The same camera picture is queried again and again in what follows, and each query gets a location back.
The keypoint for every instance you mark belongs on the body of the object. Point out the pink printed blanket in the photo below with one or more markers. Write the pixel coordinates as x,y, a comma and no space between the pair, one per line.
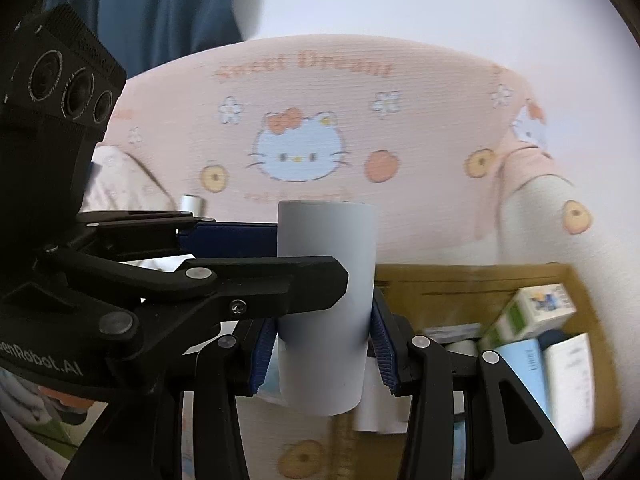
400,200

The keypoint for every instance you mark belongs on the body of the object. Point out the white paper sheet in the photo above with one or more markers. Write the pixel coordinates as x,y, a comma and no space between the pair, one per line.
380,405

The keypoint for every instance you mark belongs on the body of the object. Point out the printed picture box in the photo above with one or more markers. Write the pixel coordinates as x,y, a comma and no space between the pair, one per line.
45,430

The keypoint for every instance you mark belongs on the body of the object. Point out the dark blue cloth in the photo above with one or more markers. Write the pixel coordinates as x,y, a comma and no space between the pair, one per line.
165,5

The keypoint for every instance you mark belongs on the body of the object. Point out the white box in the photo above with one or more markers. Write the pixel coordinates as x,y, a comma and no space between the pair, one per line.
570,380

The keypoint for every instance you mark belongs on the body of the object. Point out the green and white carton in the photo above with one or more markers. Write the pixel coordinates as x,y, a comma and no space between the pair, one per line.
520,317

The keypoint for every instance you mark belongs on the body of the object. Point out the light blue box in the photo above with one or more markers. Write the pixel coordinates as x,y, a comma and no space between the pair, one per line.
522,375

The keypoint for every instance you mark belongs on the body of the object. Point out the brown cardboard box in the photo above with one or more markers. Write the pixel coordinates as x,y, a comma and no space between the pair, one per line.
450,285

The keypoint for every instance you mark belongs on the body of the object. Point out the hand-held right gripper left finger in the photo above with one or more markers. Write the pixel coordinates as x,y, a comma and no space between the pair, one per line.
262,360

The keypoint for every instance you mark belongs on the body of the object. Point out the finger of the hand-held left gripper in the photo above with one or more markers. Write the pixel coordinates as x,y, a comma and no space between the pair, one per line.
225,239
280,280

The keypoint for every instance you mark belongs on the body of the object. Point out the small silver cylinder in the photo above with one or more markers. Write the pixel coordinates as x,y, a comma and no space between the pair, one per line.
192,204

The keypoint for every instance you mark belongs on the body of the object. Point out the white paper tube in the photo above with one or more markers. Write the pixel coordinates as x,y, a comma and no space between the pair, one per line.
325,240

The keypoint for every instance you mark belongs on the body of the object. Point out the white patterned pack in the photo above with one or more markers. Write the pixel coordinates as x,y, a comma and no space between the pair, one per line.
120,180

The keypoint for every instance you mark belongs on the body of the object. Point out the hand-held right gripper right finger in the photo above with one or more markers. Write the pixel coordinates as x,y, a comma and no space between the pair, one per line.
382,355

